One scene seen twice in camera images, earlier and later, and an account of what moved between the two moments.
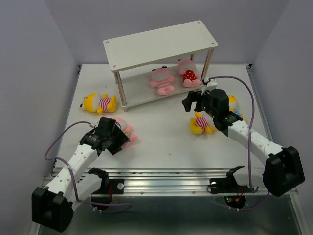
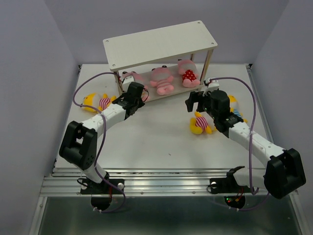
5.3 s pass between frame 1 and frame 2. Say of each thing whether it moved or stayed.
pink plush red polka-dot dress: stayed
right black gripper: stayed
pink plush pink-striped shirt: stayed
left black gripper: moved
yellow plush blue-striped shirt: stayed
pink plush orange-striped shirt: moved
